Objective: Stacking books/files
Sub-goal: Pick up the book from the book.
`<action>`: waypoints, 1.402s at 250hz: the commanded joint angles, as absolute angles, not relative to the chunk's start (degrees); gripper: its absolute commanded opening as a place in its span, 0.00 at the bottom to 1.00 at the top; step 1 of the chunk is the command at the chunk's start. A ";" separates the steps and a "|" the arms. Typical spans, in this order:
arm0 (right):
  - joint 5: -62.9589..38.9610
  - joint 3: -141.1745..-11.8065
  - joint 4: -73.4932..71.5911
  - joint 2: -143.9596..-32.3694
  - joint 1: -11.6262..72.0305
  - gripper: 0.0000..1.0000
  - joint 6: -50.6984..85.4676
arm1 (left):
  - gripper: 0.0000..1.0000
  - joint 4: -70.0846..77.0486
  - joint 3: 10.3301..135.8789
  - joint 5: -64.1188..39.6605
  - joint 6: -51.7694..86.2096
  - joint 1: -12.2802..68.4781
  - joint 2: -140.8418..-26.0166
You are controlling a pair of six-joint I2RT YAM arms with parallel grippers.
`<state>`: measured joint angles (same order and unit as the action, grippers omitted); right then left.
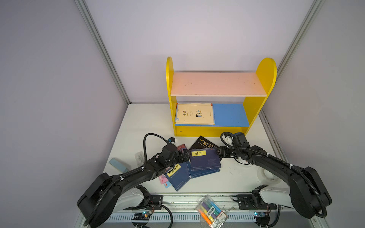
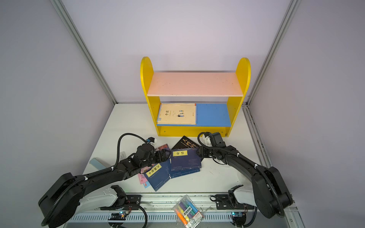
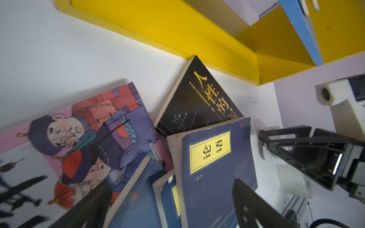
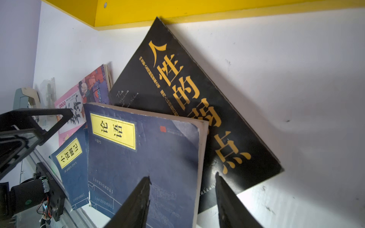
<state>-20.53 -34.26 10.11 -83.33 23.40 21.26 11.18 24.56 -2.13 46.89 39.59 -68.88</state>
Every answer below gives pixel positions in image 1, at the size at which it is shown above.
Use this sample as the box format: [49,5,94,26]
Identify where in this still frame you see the dark blue bottom book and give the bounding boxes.
[165,162,191,192]

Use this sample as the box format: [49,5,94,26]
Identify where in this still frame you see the pink children's book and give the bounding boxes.
[159,144,187,186]

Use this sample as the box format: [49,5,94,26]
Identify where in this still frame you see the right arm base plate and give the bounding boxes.
[232,185,278,210]

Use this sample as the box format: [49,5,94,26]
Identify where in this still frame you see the black book gold lettering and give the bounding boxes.
[189,136,219,150]

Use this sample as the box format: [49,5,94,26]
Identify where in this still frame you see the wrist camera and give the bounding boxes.
[168,137,176,144]
[222,135,233,145]

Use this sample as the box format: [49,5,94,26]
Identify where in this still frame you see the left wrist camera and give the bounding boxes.
[168,137,176,144]

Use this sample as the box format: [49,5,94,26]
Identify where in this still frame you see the white tape roll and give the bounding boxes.
[257,167,281,184]

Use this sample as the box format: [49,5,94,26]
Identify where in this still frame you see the pack of coloured markers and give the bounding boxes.
[195,195,228,228]

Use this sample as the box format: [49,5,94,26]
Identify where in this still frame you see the small clear plastic box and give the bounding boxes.
[135,152,144,166]

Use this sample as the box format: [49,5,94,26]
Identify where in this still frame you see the yellow shelf pink blue boards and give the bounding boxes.
[166,57,277,137]

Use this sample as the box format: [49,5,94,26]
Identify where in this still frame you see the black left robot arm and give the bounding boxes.
[77,133,191,228]

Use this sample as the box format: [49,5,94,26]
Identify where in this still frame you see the dark blue book yellow label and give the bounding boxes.
[190,147,221,171]

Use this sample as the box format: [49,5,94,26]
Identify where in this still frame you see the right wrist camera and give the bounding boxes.
[222,135,233,145]

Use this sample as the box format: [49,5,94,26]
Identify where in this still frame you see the cream book blue edge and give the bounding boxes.
[175,103,215,125]

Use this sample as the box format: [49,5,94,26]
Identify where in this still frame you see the light blue thin book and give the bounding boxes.
[164,181,171,188]

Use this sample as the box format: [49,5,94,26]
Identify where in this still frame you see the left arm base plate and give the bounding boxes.
[131,185,163,211]

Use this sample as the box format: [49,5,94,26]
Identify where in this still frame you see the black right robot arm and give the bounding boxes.
[219,132,332,219]

